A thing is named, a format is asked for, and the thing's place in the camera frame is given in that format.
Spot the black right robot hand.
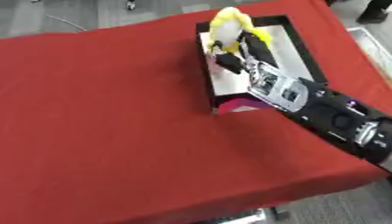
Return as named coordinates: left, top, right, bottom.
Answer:
left=209, top=30, right=282, bottom=75

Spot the yellow and white soft toy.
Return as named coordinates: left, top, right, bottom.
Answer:
left=205, top=6, right=276, bottom=56

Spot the black box with white inside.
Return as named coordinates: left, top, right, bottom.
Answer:
left=194, top=14, right=330, bottom=115

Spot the magenta object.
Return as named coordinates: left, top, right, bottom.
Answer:
left=215, top=97, right=275, bottom=116

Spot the white framed board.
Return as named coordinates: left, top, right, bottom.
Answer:
left=347, top=26, right=392, bottom=80

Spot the person's foot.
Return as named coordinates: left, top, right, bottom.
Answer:
left=355, top=0, right=392, bottom=25

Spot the white cable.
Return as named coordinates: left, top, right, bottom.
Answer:
left=44, top=14, right=89, bottom=32

